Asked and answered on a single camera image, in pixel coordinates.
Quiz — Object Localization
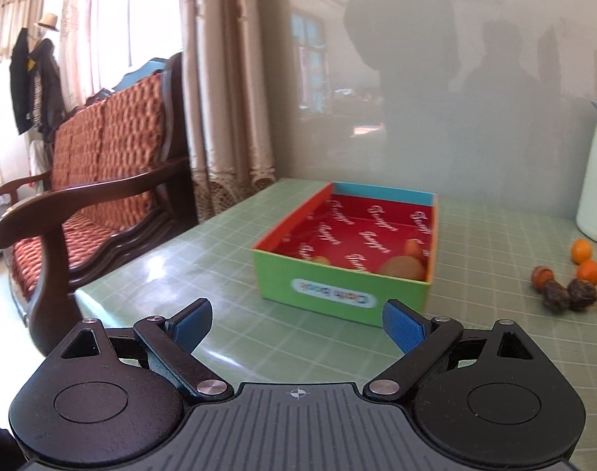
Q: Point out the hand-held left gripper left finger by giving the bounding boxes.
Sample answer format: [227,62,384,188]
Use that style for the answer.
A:
[57,298,233,400]

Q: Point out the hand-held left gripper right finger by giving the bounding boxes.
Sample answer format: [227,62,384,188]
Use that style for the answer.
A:
[363,299,542,400]

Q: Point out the large brown oval fruit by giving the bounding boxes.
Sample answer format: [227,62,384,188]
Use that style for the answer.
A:
[381,254,425,281]

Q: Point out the colourful cardboard box red inside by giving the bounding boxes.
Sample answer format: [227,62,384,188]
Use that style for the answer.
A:
[252,181,437,329]

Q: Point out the dark brown wrinkled fruit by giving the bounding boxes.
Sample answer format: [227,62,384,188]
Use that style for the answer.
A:
[568,279,597,311]
[543,279,572,312]

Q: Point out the green checked tablecloth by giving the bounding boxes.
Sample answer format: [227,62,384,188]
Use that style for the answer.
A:
[75,179,597,471]

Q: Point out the wooden armchair red cushions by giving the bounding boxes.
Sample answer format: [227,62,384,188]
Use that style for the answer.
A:
[0,54,198,354]

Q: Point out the beige lace-edged curtain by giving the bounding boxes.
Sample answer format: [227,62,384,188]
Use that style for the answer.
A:
[181,0,280,221]

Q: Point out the blue cloth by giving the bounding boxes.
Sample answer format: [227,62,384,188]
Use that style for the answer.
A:
[113,58,170,91]

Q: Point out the dark hanging jacket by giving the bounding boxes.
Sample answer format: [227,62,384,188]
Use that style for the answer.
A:
[31,39,66,143]

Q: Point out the black hanging coat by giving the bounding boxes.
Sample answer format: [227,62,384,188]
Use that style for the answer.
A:
[9,29,34,135]

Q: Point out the sheer white curtain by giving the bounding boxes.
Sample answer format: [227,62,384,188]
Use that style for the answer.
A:
[58,0,186,109]

